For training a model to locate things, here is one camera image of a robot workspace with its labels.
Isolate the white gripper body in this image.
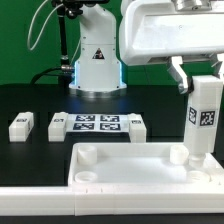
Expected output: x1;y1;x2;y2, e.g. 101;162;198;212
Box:
119;0;224;65

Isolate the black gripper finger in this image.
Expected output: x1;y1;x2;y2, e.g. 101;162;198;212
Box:
167;56;194;94
210;53;224;80

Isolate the white desk tabletop tray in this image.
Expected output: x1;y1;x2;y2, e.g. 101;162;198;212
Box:
68;143;224;186

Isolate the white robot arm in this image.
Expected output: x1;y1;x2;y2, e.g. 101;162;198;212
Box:
70;0;224;95

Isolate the fiducial marker sheet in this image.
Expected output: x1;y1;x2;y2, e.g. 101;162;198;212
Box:
66;114;129;133

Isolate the white L-shaped fence bar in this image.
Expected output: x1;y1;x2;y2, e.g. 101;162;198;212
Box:
0;184;224;216

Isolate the black camera stand pole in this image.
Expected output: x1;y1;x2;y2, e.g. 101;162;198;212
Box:
50;0;110;84

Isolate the black cable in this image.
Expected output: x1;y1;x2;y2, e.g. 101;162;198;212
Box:
29;66;75;85

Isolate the white cable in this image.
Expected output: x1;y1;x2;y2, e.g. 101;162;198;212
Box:
26;0;64;52

